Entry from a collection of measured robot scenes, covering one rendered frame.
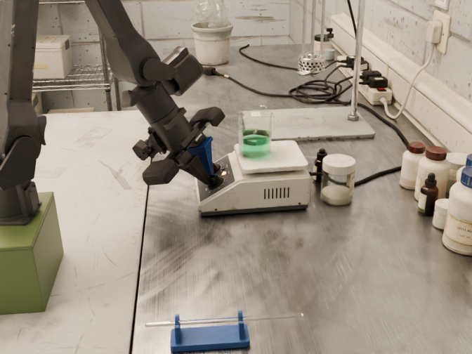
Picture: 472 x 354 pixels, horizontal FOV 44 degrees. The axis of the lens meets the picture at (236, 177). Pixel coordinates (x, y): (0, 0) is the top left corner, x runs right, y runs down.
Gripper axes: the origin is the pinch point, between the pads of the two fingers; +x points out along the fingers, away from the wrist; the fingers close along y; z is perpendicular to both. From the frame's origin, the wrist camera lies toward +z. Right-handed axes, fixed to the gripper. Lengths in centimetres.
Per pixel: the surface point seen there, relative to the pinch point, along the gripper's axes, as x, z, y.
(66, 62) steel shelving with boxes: 2, 200, -110
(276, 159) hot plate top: 6.0, -9.1, -8.2
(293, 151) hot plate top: 8.0, -9.5, -12.6
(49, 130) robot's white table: -10, 55, -8
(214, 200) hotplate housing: 4.9, -2.7, 3.5
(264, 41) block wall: 55, 146, -192
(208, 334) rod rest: 5.1, -21.4, 29.1
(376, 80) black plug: 27, 5, -68
